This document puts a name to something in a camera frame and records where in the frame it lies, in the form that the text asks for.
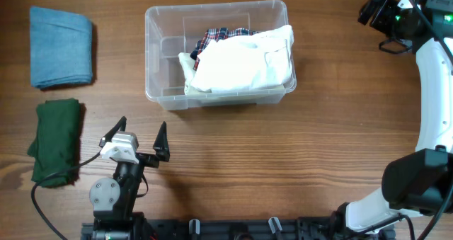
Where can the white cloth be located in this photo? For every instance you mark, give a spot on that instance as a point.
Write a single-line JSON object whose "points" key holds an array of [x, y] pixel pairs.
{"points": [[277, 42]]}

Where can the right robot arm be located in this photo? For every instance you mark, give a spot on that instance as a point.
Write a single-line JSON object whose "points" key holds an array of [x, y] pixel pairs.
{"points": [[420, 184]]}

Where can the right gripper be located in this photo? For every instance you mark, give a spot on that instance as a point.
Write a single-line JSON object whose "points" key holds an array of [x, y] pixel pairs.
{"points": [[388, 6]]}

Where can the clear plastic storage bin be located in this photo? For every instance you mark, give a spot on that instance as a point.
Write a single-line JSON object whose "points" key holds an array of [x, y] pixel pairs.
{"points": [[170, 30]]}

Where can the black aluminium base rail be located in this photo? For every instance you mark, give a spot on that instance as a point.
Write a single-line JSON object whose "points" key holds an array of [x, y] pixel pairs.
{"points": [[300, 228]]}

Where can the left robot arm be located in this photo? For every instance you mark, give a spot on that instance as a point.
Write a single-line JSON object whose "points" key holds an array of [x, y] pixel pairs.
{"points": [[113, 198]]}

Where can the blue cloth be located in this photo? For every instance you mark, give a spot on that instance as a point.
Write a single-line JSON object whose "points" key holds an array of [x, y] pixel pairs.
{"points": [[60, 48]]}

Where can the dark green cloth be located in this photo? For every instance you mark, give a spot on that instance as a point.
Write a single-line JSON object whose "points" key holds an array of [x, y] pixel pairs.
{"points": [[56, 141]]}

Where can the cream cloth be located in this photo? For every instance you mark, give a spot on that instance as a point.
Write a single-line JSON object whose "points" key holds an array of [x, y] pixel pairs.
{"points": [[215, 75]]}

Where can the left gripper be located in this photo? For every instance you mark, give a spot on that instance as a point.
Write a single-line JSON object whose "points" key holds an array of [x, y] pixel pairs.
{"points": [[161, 149]]}

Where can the plaid flannel cloth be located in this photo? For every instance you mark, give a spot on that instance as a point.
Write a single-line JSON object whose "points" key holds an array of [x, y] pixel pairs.
{"points": [[216, 34]]}

